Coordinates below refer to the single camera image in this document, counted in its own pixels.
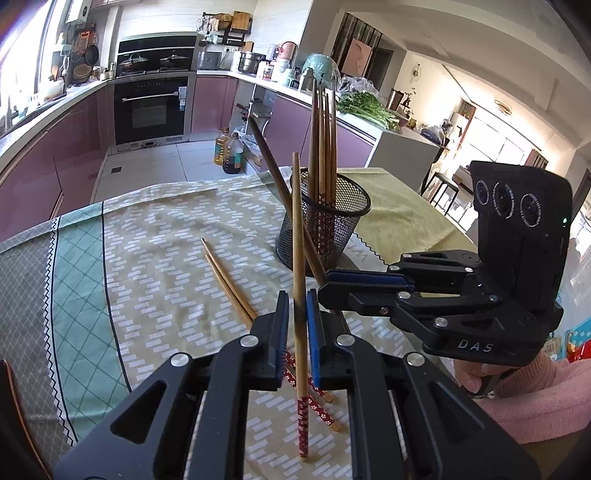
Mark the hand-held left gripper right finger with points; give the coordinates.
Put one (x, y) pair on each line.
(314, 341)

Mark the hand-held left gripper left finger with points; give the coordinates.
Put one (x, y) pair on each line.
(272, 341)

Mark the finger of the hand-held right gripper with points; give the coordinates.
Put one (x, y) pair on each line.
(369, 278)
(360, 297)

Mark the bundle of wooden chopsticks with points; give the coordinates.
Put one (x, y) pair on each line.
(322, 152)

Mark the person's right hand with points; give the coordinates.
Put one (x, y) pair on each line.
(466, 376)

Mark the black metal stool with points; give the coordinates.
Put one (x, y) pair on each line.
(443, 181)

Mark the patchwork patterned tablecloth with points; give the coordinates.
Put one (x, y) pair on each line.
(161, 258)

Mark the bunch of green vegetables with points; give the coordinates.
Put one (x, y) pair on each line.
(369, 110)

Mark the pink base kitchen cabinet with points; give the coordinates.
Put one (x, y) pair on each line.
(281, 134)
(51, 161)

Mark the crumpled white plastic bag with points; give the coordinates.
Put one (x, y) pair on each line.
(253, 150)

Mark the dark sauce bottle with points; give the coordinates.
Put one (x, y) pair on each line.
(233, 157)

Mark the clear plastic bag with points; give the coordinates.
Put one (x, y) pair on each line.
(360, 86)

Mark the yellow cooking oil bottle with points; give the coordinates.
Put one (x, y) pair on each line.
(220, 150)

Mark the steel thermos flask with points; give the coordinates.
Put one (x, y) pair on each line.
(307, 79)

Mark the pink electric kettle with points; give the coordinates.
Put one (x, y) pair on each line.
(288, 50)

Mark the steel stockpot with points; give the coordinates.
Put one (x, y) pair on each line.
(251, 63)

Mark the black built-in oven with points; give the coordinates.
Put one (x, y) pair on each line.
(151, 110)

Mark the brown wooden chair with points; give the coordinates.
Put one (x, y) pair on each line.
(18, 424)

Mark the wooden cutting board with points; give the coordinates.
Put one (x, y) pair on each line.
(241, 21)

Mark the black pot glass lid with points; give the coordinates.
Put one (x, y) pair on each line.
(174, 62)
(134, 63)

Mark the small steel kettle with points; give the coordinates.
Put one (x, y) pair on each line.
(109, 74)

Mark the black stove hood unit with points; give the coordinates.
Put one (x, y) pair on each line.
(157, 44)

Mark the brown round basket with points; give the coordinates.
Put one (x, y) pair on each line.
(81, 73)

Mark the hanging dark frying pan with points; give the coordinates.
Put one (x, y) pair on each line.
(92, 54)

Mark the large kitchen window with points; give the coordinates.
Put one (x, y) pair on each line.
(27, 55)

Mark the framed wall picture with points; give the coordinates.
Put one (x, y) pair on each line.
(360, 57)

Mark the black wall rack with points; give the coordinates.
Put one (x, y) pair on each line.
(226, 37)

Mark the white wall water heater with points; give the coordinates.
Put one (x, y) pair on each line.
(77, 10)

